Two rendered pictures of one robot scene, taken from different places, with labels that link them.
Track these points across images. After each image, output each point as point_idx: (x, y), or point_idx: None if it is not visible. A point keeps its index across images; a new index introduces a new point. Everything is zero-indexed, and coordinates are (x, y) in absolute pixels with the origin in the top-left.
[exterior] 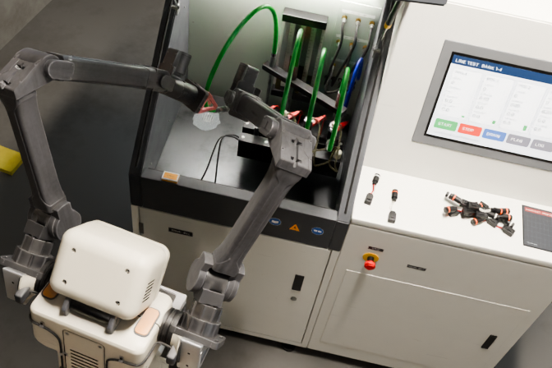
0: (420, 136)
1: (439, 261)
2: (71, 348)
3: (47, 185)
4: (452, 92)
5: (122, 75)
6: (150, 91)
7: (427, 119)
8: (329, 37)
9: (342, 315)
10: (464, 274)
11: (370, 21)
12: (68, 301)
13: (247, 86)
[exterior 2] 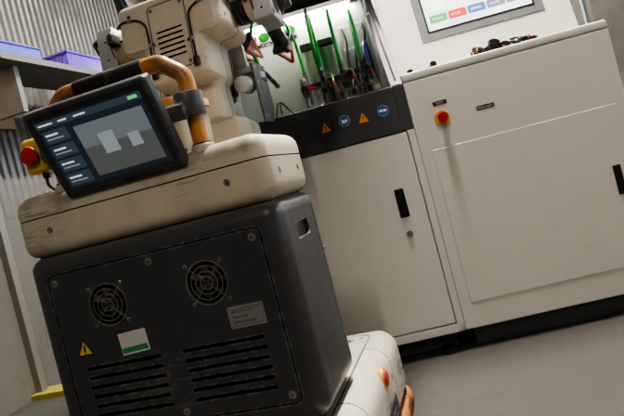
0: (426, 36)
1: (497, 84)
2: (157, 31)
3: None
4: None
5: None
6: None
7: (423, 21)
8: (340, 55)
9: (467, 233)
10: (527, 88)
11: (359, 26)
12: None
13: None
